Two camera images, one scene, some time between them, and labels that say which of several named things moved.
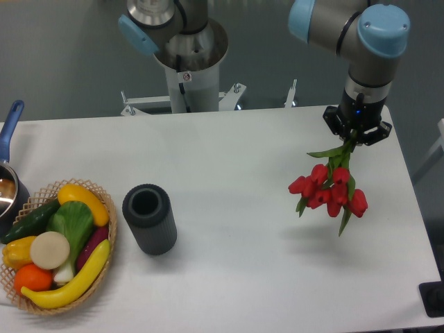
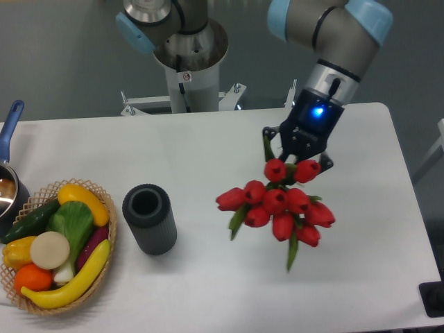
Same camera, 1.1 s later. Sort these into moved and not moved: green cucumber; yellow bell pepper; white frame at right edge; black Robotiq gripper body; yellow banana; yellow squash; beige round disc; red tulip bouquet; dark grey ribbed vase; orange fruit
Moved: black Robotiq gripper body; red tulip bouquet
Not moved: white frame at right edge; yellow bell pepper; beige round disc; green cucumber; dark grey ribbed vase; yellow banana; orange fruit; yellow squash
